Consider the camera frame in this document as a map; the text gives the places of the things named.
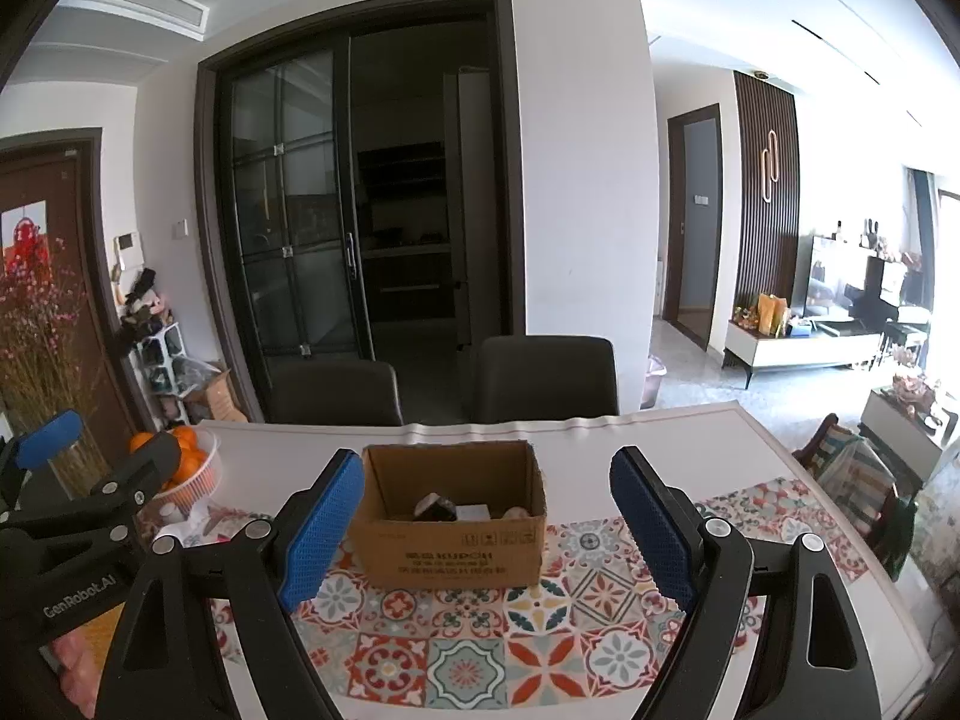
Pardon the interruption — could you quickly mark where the white shoe rack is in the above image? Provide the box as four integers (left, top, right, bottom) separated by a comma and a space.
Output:
120, 268, 188, 421

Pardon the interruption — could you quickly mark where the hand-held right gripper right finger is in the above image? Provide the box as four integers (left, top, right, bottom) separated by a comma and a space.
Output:
609, 446, 878, 720

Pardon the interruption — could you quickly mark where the grey dining chair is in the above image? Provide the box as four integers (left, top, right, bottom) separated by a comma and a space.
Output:
478, 335, 620, 425
266, 360, 404, 427

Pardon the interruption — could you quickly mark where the white television cabinet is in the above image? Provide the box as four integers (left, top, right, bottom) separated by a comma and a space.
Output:
724, 319, 882, 389

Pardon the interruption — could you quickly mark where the red door poster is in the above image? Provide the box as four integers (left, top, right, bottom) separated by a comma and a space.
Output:
0, 204, 50, 278

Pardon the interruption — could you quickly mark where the cardboard box with flaps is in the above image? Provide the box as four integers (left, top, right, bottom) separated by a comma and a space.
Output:
184, 369, 248, 422

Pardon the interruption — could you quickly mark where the woven bamboo box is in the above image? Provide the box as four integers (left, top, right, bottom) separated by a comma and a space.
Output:
81, 604, 127, 672

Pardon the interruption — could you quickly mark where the dark framed sliding glass door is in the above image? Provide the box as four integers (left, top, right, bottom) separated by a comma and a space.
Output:
196, 0, 526, 421

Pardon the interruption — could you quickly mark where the glass vase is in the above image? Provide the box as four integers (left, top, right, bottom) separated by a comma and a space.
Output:
45, 420, 102, 500

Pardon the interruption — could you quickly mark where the dark framed room door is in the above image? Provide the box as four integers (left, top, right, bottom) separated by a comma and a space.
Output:
667, 103, 725, 350

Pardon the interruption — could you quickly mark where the brown cardboard box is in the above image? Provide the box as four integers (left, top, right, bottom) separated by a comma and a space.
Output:
351, 440, 548, 590

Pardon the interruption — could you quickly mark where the television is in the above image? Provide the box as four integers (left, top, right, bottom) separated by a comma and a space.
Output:
806, 236, 878, 323

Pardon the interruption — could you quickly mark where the dark slatted wall panel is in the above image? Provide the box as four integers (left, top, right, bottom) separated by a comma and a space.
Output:
733, 71, 802, 323

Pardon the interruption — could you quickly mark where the chair with striped cloth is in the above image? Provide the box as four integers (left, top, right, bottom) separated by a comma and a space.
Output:
795, 414, 916, 578

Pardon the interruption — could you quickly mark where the dried flower bunch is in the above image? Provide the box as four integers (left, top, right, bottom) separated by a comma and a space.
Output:
0, 240, 98, 458

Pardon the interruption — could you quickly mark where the floral printed cloth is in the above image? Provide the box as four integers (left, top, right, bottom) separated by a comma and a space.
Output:
154, 502, 256, 548

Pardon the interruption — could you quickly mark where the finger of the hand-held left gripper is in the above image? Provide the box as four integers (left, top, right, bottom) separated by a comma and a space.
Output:
0, 433, 183, 552
0, 411, 83, 511

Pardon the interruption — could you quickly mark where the white fruit basket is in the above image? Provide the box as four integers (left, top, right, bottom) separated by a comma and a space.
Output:
129, 426, 222, 505

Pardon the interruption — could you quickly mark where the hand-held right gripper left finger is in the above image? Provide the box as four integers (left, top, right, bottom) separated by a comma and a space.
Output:
94, 448, 366, 720

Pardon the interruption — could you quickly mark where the low coffee table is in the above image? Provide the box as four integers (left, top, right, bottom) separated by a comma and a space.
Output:
859, 386, 960, 470

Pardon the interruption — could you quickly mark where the brown entrance door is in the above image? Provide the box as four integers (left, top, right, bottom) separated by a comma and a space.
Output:
0, 127, 151, 428

